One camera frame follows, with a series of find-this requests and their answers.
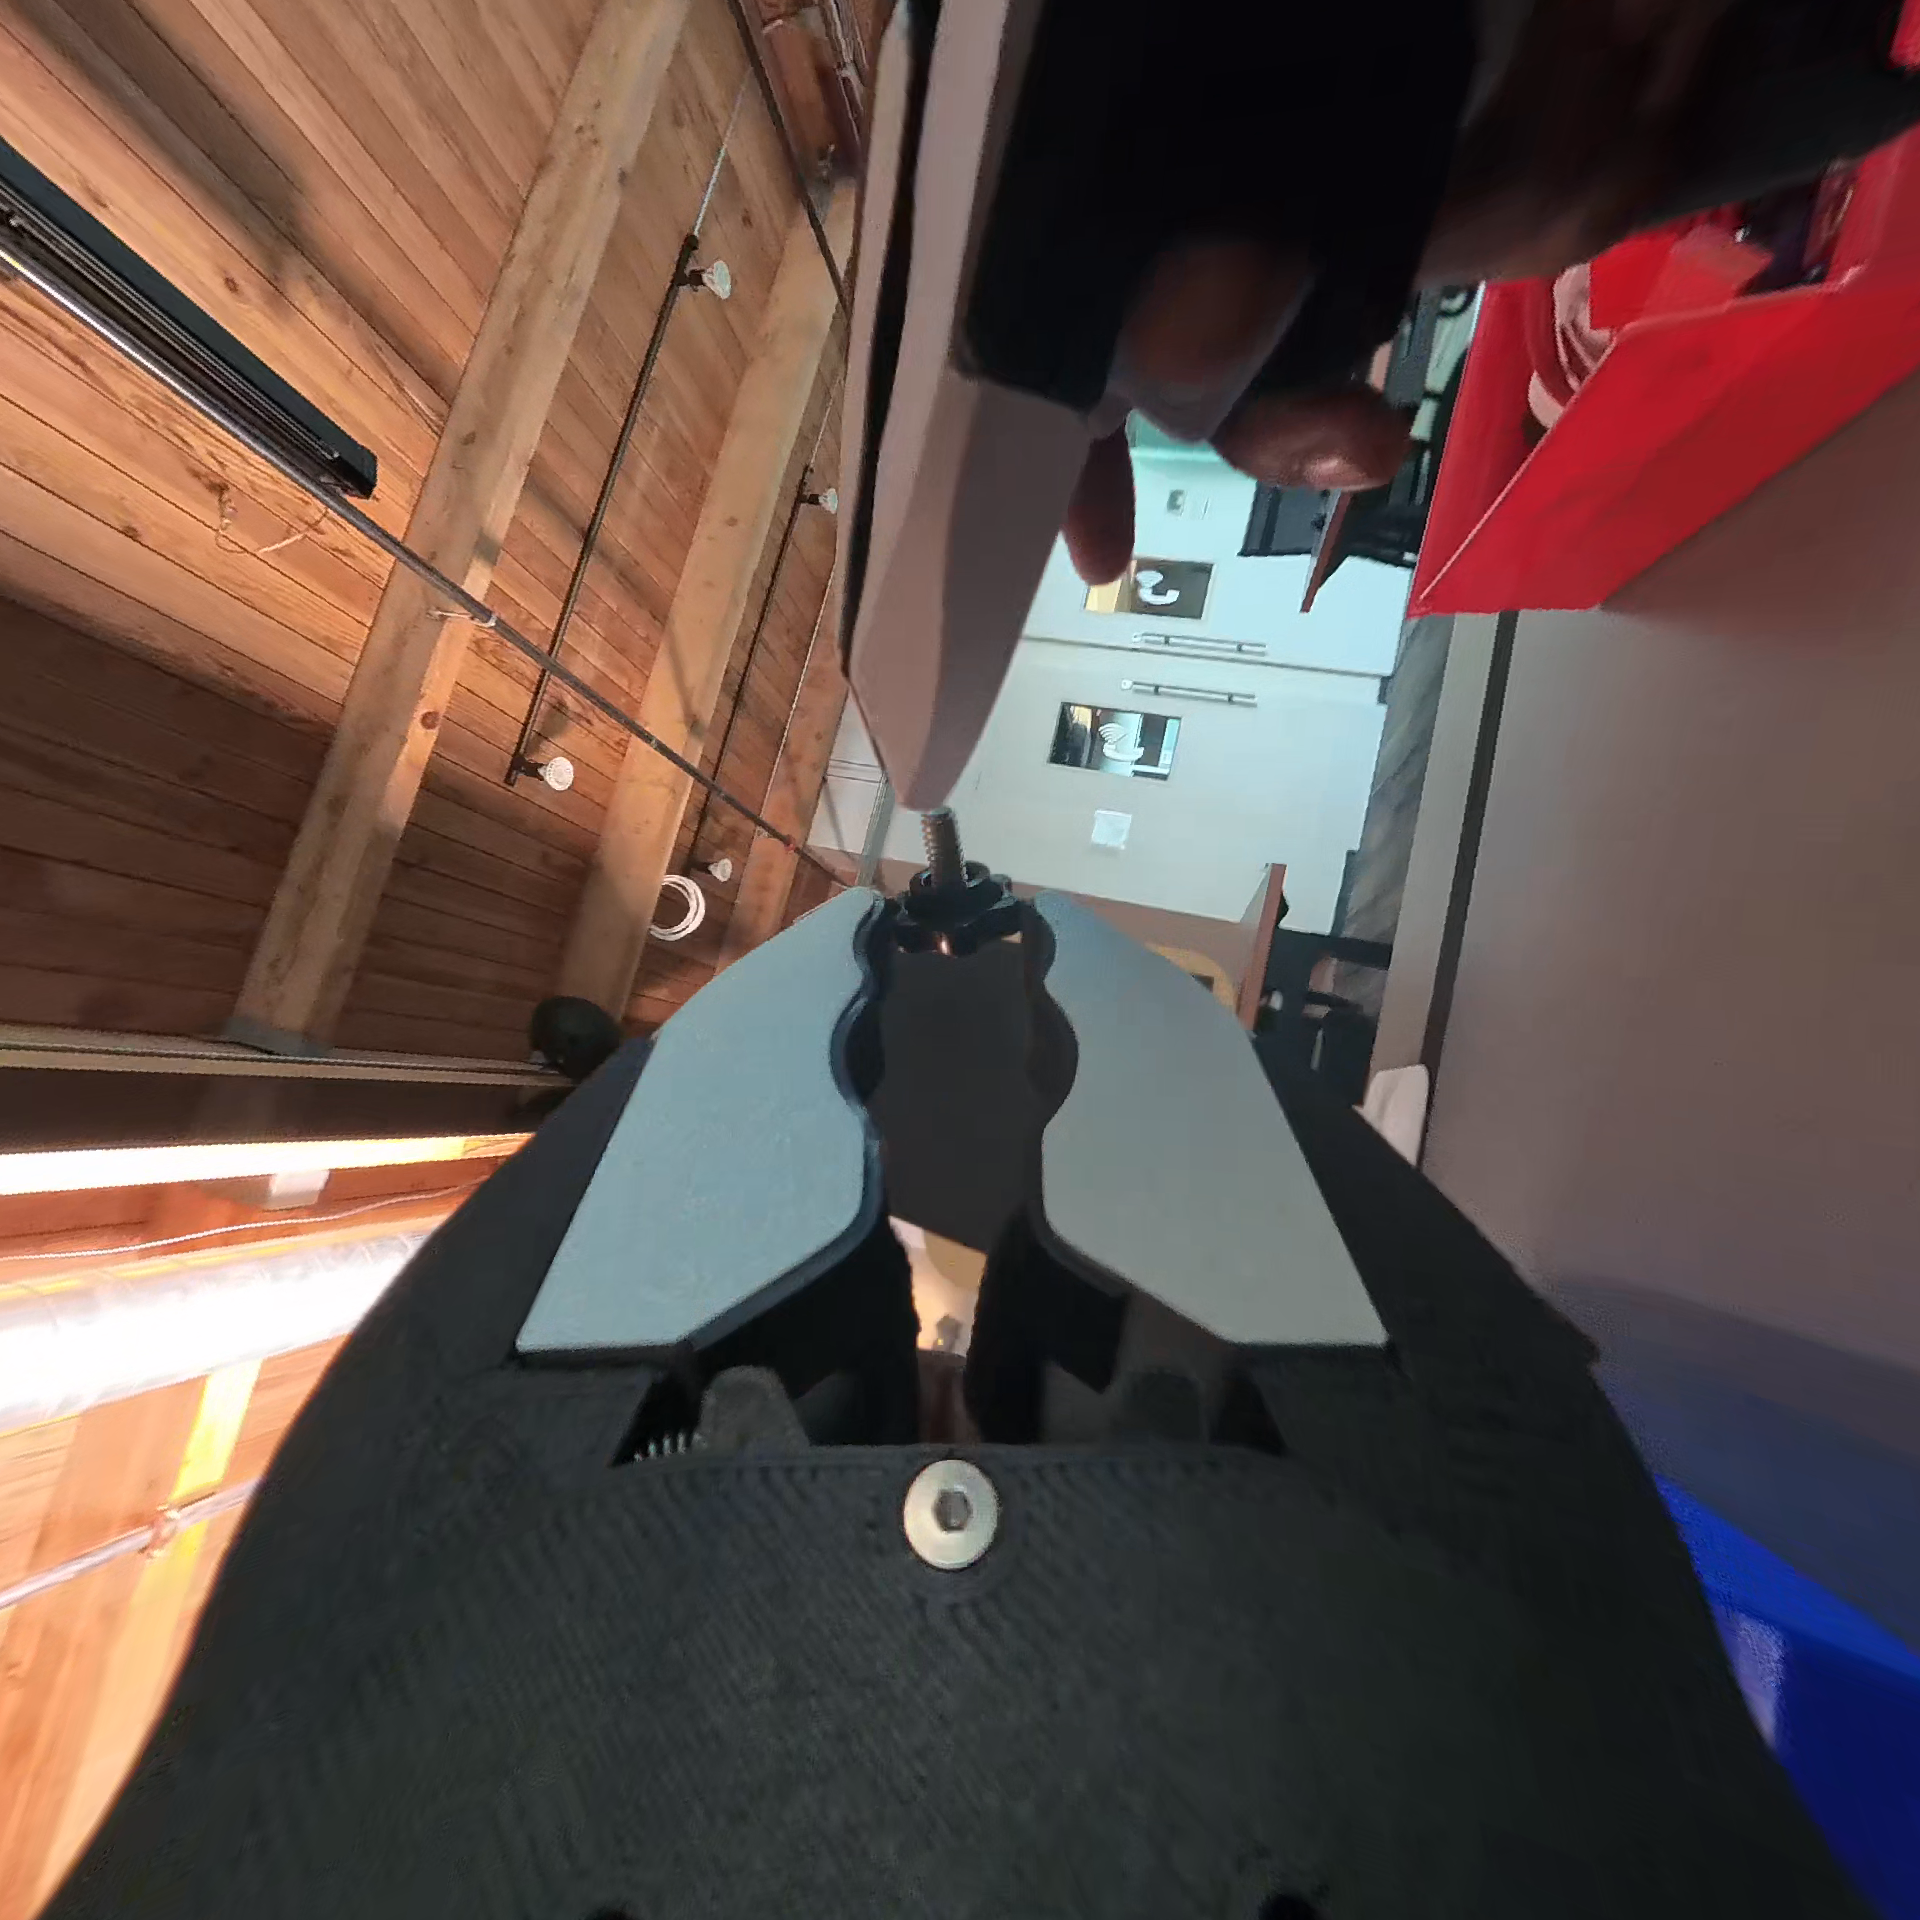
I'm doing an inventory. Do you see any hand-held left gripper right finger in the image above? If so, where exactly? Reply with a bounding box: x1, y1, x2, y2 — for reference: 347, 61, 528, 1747
977, 890, 1386, 1420

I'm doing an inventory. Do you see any blue plastic bin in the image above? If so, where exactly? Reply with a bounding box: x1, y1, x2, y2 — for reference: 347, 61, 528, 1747
1641, 1464, 1920, 1920

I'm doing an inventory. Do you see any red plastic bin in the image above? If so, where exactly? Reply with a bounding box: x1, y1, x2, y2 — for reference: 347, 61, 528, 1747
1407, 133, 1920, 618

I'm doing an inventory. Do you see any black star knob screw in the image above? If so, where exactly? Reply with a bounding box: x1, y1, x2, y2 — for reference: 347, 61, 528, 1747
892, 808, 1037, 965

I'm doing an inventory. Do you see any wall logo window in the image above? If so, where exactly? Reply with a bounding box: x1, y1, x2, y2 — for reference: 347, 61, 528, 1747
1083, 560, 1215, 620
1051, 701, 1183, 781

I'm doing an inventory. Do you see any person's right hand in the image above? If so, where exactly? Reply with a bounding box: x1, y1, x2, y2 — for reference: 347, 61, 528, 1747
1062, 0, 1876, 590

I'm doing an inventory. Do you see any black linear ceiling lamp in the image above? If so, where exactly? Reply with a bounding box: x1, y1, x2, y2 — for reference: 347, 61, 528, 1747
0, 142, 380, 500

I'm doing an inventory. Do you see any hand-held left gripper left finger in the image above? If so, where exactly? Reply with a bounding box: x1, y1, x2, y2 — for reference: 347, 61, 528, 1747
511, 885, 889, 1370

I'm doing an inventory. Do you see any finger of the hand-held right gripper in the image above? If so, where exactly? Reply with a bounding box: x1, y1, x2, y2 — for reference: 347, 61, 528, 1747
837, 0, 1098, 819

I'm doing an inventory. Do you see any silver insulated duct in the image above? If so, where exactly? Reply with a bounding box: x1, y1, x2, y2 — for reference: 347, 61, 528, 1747
0, 1216, 450, 1433

